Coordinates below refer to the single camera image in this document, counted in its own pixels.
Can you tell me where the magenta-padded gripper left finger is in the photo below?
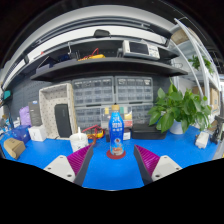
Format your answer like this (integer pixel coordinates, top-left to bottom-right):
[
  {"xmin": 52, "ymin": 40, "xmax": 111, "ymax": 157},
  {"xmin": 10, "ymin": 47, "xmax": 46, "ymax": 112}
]
[{"xmin": 43, "ymin": 143, "xmax": 94, "ymax": 187}]

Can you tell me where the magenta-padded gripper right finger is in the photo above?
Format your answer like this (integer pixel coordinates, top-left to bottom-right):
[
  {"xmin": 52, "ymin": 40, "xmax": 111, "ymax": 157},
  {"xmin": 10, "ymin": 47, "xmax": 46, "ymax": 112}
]
[{"xmin": 133, "ymin": 144, "xmax": 183, "ymax": 186}]

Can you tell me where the blue drink bottle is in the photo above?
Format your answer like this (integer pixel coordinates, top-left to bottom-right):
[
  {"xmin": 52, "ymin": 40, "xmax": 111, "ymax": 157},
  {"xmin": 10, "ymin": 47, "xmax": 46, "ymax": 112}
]
[{"xmin": 108, "ymin": 103, "xmax": 125, "ymax": 157}]

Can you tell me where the white mug with face print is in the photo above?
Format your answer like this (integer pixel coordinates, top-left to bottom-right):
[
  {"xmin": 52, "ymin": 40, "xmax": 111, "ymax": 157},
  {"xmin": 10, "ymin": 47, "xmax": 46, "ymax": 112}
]
[{"xmin": 69, "ymin": 132, "xmax": 90, "ymax": 153}]

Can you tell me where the flat black case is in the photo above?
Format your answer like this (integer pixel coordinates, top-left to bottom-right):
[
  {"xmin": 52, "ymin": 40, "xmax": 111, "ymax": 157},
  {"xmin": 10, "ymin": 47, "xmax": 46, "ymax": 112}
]
[{"xmin": 130, "ymin": 123, "xmax": 168, "ymax": 140}]

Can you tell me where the small white carton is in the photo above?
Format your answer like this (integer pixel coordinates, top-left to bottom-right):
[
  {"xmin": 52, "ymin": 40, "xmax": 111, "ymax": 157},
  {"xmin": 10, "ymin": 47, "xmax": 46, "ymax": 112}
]
[{"xmin": 28, "ymin": 124, "xmax": 48, "ymax": 143}]

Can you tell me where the tall black speaker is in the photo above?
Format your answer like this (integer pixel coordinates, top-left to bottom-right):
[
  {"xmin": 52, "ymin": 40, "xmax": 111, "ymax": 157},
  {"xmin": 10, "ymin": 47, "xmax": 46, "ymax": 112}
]
[{"xmin": 53, "ymin": 103, "xmax": 73, "ymax": 139}]

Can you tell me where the white adapter block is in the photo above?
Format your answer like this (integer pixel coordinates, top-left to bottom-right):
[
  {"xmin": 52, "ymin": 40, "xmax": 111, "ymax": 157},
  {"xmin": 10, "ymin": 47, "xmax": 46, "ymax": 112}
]
[{"xmin": 194, "ymin": 131, "xmax": 210, "ymax": 149}]

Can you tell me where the yellow and red hand tool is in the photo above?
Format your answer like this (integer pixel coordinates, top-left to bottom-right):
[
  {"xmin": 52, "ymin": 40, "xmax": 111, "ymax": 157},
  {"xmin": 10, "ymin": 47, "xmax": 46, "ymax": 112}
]
[{"xmin": 81, "ymin": 124, "xmax": 105, "ymax": 141}]

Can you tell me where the flat round red coaster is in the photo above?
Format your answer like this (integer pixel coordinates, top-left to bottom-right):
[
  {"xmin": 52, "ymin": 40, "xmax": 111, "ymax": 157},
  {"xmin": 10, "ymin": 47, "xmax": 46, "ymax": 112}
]
[{"xmin": 106, "ymin": 149, "xmax": 127, "ymax": 160}]

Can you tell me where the brown cardboard box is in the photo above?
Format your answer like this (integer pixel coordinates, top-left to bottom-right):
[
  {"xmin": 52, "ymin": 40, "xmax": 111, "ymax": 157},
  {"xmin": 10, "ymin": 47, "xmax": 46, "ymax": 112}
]
[{"xmin": 3, "ymin": 137, "xmax": 27, "ymax": 160}]

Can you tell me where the blue box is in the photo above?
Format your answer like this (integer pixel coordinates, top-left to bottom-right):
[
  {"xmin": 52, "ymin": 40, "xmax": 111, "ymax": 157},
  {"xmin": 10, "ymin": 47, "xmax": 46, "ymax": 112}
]
[{"xmin": 11, "ymin": 124, "xmax": 32, "ymax": 144}]

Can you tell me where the dark grey carton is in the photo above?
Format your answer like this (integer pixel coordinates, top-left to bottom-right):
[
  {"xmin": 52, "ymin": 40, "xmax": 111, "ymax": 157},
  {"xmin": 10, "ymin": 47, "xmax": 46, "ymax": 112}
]
[{"xmin": 28, "ymin": 100, "xmax": 43, "ymax": 127}]

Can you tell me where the beige perforated tray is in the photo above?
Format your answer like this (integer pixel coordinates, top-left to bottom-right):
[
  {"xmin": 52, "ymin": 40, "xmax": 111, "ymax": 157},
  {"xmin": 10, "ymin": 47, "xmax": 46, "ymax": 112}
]
[{"xmin": 38, "ymin": 83, "xmax": 78, "ymax": 140}]

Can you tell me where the potted green leafy plant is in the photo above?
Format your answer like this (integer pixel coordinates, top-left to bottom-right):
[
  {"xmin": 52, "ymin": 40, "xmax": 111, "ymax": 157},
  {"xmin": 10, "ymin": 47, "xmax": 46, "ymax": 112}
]
[{"xmin": 147, "ymin": 79, "xmax": 213, "ymax": 134}]

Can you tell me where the clear box with coloured parts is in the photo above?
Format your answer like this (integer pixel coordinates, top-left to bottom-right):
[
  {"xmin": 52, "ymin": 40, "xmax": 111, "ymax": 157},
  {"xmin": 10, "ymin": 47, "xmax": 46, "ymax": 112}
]
[{"xmin": 100, "ymin": 105, "xmax": 134, "ymax": 129}]

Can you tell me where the purple plastic bag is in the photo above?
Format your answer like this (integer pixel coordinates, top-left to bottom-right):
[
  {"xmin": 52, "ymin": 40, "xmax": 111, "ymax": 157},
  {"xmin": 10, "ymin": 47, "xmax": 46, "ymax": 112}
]
[{"xmin": 18, "ymin": 105, "xmax": 32, "ymax": 127}]

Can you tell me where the black clamp device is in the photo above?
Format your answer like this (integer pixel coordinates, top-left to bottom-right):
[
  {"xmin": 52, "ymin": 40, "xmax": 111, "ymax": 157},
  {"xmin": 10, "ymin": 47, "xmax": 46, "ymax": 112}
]
[{"xmin": 209, "ymin": 114, "xmax": 224, "ymax": 144}]

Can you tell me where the white shelf unit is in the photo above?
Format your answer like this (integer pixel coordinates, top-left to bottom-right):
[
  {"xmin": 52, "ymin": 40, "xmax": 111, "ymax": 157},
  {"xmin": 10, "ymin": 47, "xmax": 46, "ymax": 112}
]
[{"xmin": 171, "ymin": 18, "xmax": 224, "ymax": 131}]

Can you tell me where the black overhead shelf unit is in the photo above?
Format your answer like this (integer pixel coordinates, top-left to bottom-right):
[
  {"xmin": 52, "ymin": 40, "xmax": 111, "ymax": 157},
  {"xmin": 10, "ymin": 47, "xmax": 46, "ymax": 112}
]
[{"xmin": 0, "ymin": 28, "xmax": 189, "ymax": 83}]

